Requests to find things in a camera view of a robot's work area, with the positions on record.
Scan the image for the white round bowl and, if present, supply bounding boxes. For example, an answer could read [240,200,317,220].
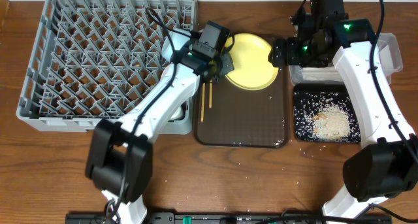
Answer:
[169,103,187,121]

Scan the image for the dark brown serving tray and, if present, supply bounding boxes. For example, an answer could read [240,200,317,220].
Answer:
[193,69,290,148]

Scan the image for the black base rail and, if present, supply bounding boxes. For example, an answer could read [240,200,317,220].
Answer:
[64,212,393,224]

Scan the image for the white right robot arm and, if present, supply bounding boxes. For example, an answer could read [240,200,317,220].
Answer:
[268,0,417,223]

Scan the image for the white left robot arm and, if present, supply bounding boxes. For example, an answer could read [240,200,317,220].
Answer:
[86,21,234,223]

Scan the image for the spilled rice pile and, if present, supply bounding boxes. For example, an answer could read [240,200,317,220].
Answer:
[295,91,360,142]

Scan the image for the grey plastic dish rack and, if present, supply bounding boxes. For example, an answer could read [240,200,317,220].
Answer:
[16,0,198,132]

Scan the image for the yellow round plate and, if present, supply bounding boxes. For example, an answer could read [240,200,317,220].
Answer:
[226,33,279,91]

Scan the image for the white napkin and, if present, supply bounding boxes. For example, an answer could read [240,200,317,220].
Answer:
[302,67,342,82]

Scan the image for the black food waste tray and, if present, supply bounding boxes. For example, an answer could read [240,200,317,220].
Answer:
[293,83,363,144]

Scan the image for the brown cardboard box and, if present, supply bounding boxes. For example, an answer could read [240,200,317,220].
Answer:
[0,0,10,29]

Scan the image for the light blue round bowl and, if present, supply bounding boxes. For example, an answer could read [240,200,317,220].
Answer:
[161,29,191,61]

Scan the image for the clear plastic waste bin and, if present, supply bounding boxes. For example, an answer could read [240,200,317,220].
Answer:
[289,33,403,85]

